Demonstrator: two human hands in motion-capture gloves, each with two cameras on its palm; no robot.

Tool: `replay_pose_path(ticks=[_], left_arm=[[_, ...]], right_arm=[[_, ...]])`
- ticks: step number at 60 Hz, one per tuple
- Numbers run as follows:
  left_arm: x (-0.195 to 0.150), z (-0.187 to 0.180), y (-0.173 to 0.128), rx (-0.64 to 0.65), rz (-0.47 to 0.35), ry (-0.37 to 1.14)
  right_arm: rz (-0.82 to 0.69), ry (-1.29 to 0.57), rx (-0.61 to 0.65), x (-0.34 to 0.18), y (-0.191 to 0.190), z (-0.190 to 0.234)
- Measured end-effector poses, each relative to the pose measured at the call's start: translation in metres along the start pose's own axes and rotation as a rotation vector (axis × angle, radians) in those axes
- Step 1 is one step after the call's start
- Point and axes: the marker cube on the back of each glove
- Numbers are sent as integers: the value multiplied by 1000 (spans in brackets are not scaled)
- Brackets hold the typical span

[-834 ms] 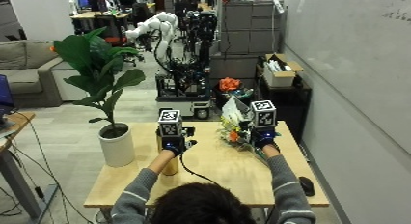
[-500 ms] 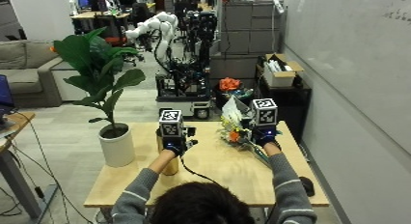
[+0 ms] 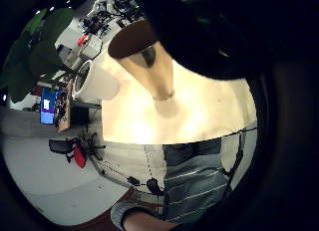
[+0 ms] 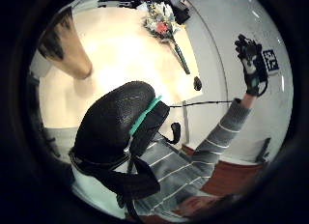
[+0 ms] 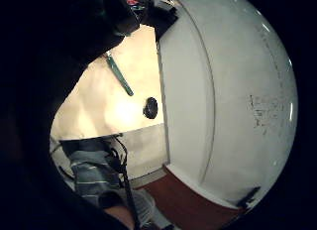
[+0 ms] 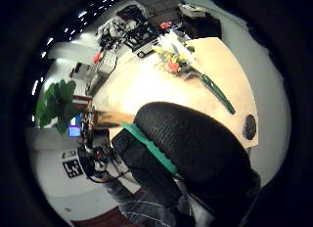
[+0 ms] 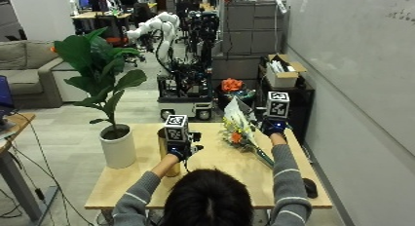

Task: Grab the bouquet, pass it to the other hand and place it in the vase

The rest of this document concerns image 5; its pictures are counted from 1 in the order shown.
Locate black cable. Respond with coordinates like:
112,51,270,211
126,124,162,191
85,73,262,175
107,134,142,230

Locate cream garment with black button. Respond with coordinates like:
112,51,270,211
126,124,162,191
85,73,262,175
50,24,166,141

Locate small black object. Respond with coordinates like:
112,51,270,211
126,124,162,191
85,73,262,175
238,185,262,207

